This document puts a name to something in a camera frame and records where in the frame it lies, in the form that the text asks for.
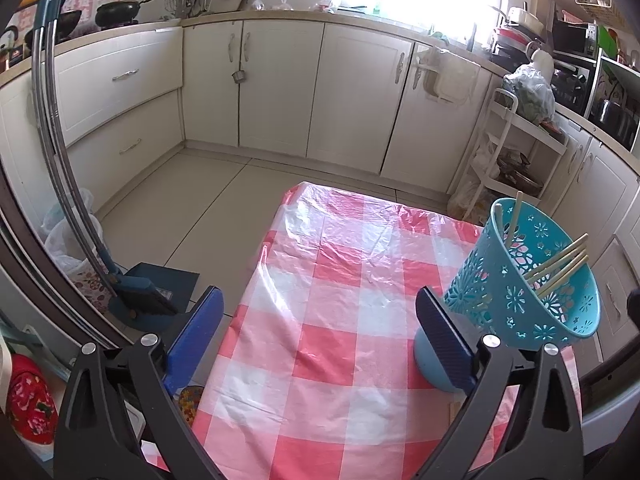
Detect white pot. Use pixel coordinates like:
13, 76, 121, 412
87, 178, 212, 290
507, 7, 545, 36

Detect white hanging tote bag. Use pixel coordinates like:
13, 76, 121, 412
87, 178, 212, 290
414, 45, 476, 106

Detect red floral cloth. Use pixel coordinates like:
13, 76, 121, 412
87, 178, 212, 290
7, 355, 58, 446

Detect white thermos jug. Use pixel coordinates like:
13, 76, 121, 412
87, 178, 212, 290
530, 50, 555, 76

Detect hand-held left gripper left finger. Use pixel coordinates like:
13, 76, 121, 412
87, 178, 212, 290
52, 286, 226, 480

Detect blue dustpan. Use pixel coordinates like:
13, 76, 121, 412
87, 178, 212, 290
122, 262, 201, 316

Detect blue perforated plastic basket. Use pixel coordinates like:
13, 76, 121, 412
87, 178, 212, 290
414, 197, 602, 393

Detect black stock pot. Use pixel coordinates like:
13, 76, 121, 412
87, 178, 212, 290
597, 100, 636, 141

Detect green plastic board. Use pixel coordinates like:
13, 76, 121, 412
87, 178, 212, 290
597, 25, 621, 58

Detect black wok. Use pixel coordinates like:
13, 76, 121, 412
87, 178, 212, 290
95, 0, 172, 28

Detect black microwave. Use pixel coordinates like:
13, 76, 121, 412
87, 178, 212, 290
552, 20, 598, 56

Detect black toaster oven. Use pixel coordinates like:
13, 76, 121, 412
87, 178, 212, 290
550, 52, 598, 113

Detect bundle of wooden chopsticks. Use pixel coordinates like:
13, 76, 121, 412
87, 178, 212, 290
506, 191, 591, 297

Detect white kitchen base cabinets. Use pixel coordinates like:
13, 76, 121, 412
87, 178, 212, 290
0, 10, 640, 361

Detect dark pot with lid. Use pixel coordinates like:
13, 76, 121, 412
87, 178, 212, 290
497, 152, 543, 196

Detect plastic bag of greens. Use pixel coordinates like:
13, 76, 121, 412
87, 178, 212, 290
502, 63, 556, 126

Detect black frying pan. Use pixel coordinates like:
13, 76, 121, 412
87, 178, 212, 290
25, 9, 83, 46

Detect white plastic floor bag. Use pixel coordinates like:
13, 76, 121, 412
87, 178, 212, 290
42, 187, 103, 281

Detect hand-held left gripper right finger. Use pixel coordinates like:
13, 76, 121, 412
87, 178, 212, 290
415, 286, 586, 480

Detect white rolling cart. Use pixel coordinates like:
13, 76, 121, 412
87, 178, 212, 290
457, 87, 568, 221

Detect white countertop shelf rack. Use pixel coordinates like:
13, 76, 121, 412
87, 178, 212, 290
587, 55, 640, 156

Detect red white checkered tablecloth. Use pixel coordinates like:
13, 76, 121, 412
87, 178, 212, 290
192, 182, 583, 480

